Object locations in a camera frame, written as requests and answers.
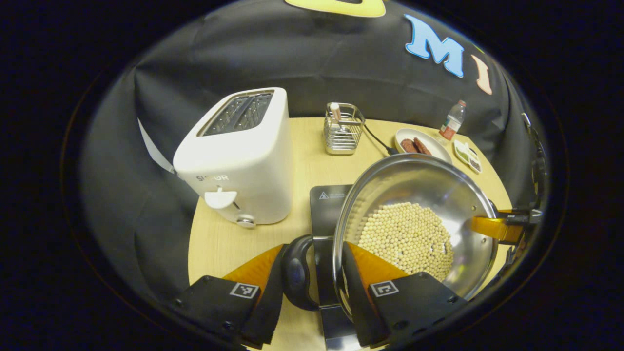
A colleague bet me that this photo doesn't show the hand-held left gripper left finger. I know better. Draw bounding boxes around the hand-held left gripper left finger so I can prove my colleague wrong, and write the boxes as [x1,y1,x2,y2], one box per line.
[173,243,289,350]

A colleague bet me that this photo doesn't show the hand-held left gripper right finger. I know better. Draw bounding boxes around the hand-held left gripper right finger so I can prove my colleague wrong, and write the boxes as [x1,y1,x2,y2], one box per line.
[339,241,469,348]

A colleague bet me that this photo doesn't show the steel pot with black handle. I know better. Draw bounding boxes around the steel pot with black handle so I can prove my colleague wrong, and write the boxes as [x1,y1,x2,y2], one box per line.
[281,153,499,323]

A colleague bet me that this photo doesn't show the black induction cooktop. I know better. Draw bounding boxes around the black induction cooktop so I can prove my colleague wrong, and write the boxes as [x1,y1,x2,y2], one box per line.
[309,184,362,351]

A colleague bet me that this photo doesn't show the small white sauce dish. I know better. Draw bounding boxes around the small white sauce dish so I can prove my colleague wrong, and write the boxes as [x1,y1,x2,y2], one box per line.
[452,139,484,175]

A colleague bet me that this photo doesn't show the pile of soybeans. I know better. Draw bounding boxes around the pile of soybeans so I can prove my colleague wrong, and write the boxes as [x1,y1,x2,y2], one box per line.
[357,202,455,283]

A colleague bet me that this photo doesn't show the white round plate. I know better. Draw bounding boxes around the white round plate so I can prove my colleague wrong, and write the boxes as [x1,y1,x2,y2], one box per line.
[393,127,453,164]

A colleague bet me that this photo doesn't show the clear plastic water bottle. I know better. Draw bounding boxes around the clear plastic water bottle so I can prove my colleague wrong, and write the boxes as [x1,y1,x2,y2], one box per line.
[437,99,467,142]

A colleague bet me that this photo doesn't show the white toaster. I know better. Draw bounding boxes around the white toaster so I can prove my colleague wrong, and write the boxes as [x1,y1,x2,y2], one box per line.
[173,87,294,229]

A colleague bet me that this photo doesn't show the black power cable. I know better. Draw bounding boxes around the black power cable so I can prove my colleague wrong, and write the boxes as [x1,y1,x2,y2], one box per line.
[363,124,398,156]

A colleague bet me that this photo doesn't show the metal wire utensil holder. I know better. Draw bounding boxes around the metal wire utensil holder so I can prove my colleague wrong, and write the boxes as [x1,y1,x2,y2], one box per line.
[323,102,366,156]

